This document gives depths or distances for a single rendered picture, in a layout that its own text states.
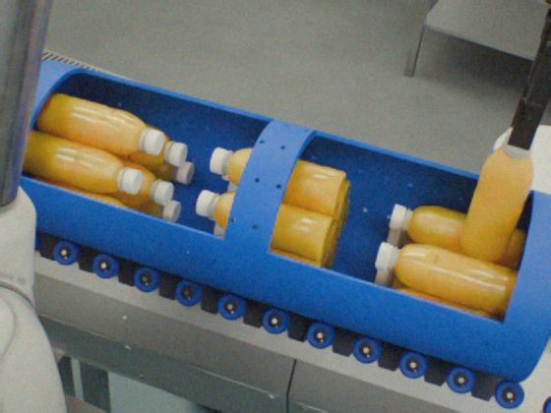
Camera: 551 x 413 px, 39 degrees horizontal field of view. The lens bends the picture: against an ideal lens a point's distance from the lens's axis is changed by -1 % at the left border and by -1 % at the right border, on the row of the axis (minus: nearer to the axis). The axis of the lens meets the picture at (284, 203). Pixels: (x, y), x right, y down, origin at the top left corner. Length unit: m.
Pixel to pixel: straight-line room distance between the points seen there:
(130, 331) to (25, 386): 0.59
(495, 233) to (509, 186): 0.08
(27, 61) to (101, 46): 3.11
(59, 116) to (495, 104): 2.84
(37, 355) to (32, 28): 0.32
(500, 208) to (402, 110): 2.55
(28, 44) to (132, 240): 0.47
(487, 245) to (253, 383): 0.45
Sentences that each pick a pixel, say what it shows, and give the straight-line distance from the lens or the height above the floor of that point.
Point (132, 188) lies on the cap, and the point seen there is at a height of 1.12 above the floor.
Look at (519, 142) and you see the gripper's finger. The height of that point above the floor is 1.34.
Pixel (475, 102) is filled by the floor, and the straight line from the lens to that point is 3.84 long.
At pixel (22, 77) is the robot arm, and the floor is 1.47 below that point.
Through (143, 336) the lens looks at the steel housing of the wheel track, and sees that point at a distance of 1.37.
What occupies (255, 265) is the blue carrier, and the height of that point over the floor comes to 1.11.
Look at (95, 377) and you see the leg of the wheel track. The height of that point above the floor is 0.41.
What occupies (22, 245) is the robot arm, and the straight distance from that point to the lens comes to 0.94.
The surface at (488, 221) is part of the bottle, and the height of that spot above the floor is 1.21.
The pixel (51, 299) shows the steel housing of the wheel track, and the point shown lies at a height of 0.87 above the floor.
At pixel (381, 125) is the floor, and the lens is 3.51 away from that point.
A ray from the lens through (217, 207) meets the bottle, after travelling 1.19.
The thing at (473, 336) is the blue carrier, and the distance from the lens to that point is 1.12.
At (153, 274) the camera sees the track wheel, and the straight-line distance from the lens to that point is 1.30.
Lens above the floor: 1.90
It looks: 40 degrees down
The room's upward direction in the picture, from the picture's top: 7 degrees clockwise
